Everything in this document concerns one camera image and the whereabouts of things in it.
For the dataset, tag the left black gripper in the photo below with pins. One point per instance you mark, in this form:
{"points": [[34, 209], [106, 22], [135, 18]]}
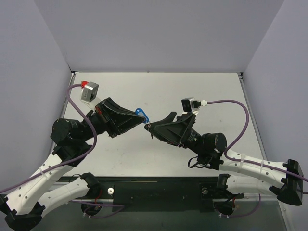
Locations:
{"points": [[106, 118]]}

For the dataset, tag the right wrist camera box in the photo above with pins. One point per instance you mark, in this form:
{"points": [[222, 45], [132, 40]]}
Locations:
{"points": [[187, 104]]}

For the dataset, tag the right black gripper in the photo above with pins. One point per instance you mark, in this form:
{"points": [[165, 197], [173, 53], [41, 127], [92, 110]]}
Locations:
{"points": [[185, 130]]}

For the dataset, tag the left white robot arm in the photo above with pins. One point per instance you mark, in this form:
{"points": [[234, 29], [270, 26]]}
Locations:
{"points": [[30, 202]]}

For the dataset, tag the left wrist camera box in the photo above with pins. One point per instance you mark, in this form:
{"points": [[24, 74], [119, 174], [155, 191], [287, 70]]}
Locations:
{"points": [[89, 91]]}

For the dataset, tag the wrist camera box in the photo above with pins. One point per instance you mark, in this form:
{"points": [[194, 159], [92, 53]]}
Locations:
{"points": [[187, 104], [89, 91]]}

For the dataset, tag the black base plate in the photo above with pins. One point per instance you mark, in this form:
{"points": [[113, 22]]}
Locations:
{"points": [[165, 194]]}

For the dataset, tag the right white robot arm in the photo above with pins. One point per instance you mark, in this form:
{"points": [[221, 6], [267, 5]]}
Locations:
{"points": [[242, 173]]}

